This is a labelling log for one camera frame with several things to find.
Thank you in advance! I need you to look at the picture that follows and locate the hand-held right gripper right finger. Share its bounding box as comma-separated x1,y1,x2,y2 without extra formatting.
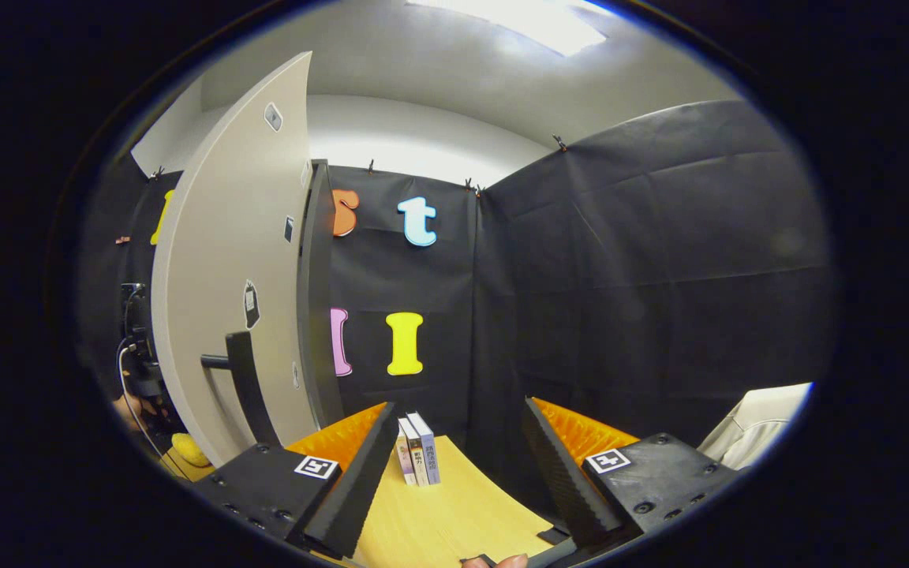
522,397,739,553

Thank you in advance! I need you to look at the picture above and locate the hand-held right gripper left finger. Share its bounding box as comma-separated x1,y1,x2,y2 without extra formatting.
194,401,400,561

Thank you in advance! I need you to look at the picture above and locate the black cabinet door handle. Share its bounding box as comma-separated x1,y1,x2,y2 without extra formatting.
200,331,283,450

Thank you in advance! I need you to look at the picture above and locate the beige cabinet door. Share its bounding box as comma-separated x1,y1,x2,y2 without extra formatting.
151,51,321,468

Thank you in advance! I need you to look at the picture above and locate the dark grey cabinet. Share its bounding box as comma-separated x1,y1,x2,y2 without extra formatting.
297,158,345,431

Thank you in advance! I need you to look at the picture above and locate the white spine book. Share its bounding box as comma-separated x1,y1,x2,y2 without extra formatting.
395,418,417,486

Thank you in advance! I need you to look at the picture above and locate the lavender spine book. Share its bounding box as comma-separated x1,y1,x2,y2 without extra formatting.
407,412,441,484

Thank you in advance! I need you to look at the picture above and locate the yellow lemon plush toy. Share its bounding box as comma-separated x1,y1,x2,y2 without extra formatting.
170,432,211,468

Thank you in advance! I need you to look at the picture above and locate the black backdrop cloth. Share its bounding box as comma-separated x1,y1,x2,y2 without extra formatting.
80,99,834,506

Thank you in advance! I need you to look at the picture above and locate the long ceiling light panel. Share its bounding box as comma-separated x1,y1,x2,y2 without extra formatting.
407,0,609,56

